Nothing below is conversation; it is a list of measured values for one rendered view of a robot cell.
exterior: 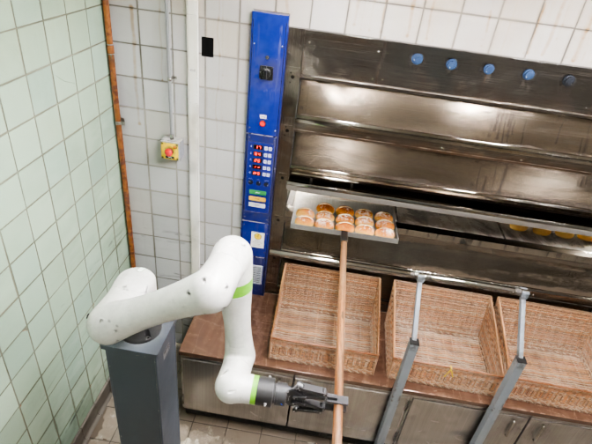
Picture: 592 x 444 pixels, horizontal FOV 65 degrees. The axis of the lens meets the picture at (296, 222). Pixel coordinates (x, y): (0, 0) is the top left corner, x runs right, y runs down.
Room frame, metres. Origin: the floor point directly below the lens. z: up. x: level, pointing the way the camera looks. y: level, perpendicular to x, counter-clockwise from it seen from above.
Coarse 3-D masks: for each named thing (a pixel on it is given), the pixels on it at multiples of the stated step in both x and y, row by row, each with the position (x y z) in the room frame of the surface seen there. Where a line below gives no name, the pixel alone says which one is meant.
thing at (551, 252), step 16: (288, 208) 2.17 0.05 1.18; (400, 224) 2.15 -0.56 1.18; (448, 240) 2.09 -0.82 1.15; (464, 240) 2.09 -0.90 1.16; (480, 240) 2.09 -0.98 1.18; (496, 240) 2.10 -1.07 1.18; (512, 240) 2.12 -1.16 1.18; (544, 256) 2.07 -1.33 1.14; (560, 256) 2.06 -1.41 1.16; (576, 256) 2.06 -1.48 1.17
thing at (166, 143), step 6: (162, 138) 2.13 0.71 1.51; (168, 138) 2.14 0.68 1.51; (174, 138) 2.15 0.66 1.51; (180, 138) 2.16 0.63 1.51; (162, 144) 2.11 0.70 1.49; (168, 144) 2.10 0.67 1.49; (174, 144) 2.10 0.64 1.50; (180, 144) 2.11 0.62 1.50; (162, 150) 2.11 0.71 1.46; (174, 150) 2.10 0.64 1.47; (180, 150) 2.11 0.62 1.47; (162, 156) 2.11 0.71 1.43; (174, 156) 2.10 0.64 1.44; (180, 156) 2.11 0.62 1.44
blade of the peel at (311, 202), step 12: (300, 204) 2.21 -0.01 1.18; (312, 204) 2.23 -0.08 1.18; (336, 204) 2.26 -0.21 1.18; (348, 204) 2.28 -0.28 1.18; (360, 204) 2.30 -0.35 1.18; (372, 204) 2.31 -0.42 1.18; (336, 216) 2.14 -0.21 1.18; (300, 228) 1.98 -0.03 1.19; (312, 228) 1.97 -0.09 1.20; (324, 228) 1.97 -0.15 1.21; (384, 240) 1.96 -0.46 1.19; (396, 240) 1.96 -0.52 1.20
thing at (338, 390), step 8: (344, 248) 1.81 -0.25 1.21; (344, 256) 1.75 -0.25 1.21; (344, 264) 1.69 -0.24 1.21; (344, 272) 1.63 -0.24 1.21; (344, 280) 1.58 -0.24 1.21; (344, 288) 1.53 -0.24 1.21; (344, 296) 1.48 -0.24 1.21; (344, 304) 1.43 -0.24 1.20; (344, 312) 1.39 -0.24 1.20; (344, 320) 1.34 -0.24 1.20; (336, 352) 1.18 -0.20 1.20; (336, 360) 1.14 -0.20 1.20; (336, 368) 1.10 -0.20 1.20; (336, 376) 1.07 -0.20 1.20; (336, 384) 1.03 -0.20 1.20; (336, 392) 1.00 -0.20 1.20; (336, 408) 0.94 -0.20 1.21; (336, 416) 0.91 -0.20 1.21; (336, 424) 0.88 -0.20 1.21; (336, 432) 0.86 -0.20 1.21; (336, 440) 0.83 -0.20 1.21
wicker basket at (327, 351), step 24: (288, 264) 2.10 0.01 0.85; (288, 288) 2.07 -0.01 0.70; (312, 288) 2.07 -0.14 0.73; (336, 288) 2.06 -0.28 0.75; (360, 288) 2.06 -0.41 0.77; (288, 312) 1.99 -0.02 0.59; (312, 312) 2.01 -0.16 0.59; (336, 312) 2.03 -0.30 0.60; (360, 312) 2.02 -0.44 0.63; (288, 336) 1.81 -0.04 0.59; (312, 336) 1.83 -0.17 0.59; (336, 336) 1.85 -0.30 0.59; (360, 336) 1.87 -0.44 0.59; (288, 360) 1.64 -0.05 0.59; (312, 360) 1.64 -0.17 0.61; (360, 360) 1.62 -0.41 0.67
